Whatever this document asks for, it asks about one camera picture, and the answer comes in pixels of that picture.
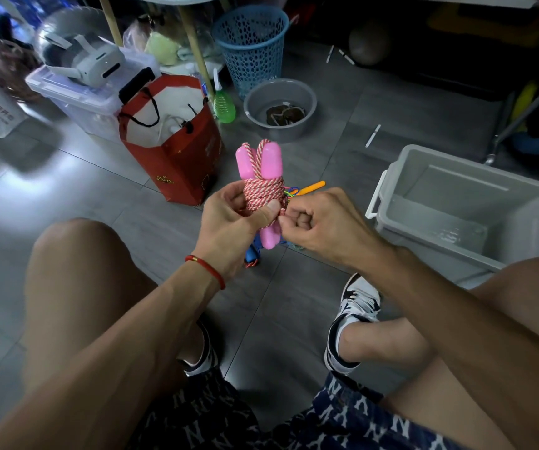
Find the person's left hand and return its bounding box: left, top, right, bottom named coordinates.
left=192, top=180, right=282, bottom=282

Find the person's right hand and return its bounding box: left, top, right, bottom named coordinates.
left=278, top=187, right=394, bottom=273

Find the pile of jump ropes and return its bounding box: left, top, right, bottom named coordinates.
left=243, top=180, right=328, bottom=269

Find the wound pink-handled rope bundle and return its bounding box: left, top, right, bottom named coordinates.
left=235, top=139, right=288, bottom=251

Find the grey plastic storage bin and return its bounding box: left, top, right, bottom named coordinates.
left=365, top=144, right=539, bottom=290

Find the person's right forearm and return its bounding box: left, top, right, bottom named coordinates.
left=368, top=247, right=539, bottom=450

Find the person's left forearm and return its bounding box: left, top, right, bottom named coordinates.
left=0, top=259, right=223, bottom=450

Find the person's right shoe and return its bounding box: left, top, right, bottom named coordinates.
left=323, top=272, right=382, bottom=376

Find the person's shoe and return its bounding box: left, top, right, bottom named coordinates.
left=323, top=272, right=382, bottom=376
left=178, top=321, right=219, bottom=378

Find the person's left shoe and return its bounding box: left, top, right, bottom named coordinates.
left=178, top=321, right=219, bottom=378

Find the person's left leg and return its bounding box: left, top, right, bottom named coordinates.
left=21, top=218, right=205, bottom=394

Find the person's leg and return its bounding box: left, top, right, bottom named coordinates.
left=339, top=256, right=539, bottom=450
left=21, top=218, right=205, bottom=394

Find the clear plastic storage bin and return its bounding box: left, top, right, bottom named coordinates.
left=25, top=49, right=161, bottom=144

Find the person's right leg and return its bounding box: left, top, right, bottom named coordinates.
left=339, top=256, right=539, bottom=450

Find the red paper bag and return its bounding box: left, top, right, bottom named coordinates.
left=118, top=73, right=223, bottom=207

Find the green spray bottle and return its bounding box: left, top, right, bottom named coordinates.
left=212, top=67, right=236, bottom=124

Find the grey plastic basin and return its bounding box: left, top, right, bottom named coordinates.
left=243, top=78, right=318, bottom=144

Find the black rectangular pad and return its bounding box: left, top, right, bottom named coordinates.
left=118, top=66, right=157, bottom=105

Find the blue mesh wastebasket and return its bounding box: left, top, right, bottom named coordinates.
left=211, top=5, right=291, bottom=100

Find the brown ball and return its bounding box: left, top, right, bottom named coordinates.
left=348, top=21, right=392, bottom=66

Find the white oval side table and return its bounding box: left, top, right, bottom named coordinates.
left=96, top=0, right=233, bottom=97

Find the clear plastic bag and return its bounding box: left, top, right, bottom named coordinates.
left=123, top=13, right=226, bottom=76

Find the white VR headset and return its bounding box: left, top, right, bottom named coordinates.
left=40, top=31, right=126, bottom=89

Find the multicoloured hula hoop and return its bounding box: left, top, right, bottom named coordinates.
left=508, top=81, right=539, bottom=155

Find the yellow flat board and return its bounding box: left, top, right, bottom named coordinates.
left=426, top=2, right=539, bottom=48

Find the grey balance dome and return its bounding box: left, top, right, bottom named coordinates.
left=33, top=6, right=113, bottom=61

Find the red string bracelet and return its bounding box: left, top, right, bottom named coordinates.
left=184, top=254, right=227, bottom=291

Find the white cable bundle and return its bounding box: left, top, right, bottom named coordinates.
left=156, top=114, right=195, bottom=141

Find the brown tangled strap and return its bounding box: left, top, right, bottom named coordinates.
left=265, top=103, right=307, bottom=127

